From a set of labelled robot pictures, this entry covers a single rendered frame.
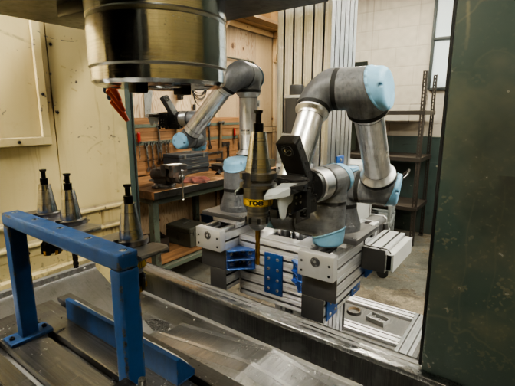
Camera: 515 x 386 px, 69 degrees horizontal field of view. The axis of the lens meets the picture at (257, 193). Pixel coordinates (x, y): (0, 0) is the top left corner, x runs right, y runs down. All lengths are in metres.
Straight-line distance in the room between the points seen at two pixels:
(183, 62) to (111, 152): 1.25
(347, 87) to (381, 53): 4.18
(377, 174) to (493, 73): 0.47
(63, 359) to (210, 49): 0.81
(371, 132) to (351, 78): 0.18
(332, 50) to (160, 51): 1.23
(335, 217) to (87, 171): 1.03
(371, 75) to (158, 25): 0.72
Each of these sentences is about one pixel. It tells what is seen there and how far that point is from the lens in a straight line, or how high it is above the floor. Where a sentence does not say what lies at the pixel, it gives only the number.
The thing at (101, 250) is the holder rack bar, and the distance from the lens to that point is 0.71.
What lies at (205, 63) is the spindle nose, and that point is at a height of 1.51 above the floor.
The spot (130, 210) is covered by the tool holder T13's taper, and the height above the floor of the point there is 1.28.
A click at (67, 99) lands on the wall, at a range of 1.56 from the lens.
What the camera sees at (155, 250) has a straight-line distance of 0.70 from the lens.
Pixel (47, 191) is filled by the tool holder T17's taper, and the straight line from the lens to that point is 1.02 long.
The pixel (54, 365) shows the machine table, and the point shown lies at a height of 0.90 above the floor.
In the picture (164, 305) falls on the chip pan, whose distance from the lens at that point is 1.69.
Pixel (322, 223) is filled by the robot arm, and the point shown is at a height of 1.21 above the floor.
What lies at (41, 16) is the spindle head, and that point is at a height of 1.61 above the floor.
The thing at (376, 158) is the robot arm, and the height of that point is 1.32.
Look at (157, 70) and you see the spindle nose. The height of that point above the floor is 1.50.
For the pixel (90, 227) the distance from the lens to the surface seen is 0.89.
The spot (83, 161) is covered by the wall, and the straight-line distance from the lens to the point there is 1.58.
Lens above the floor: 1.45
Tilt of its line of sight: 12 degrees down
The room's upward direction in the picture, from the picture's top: straight up
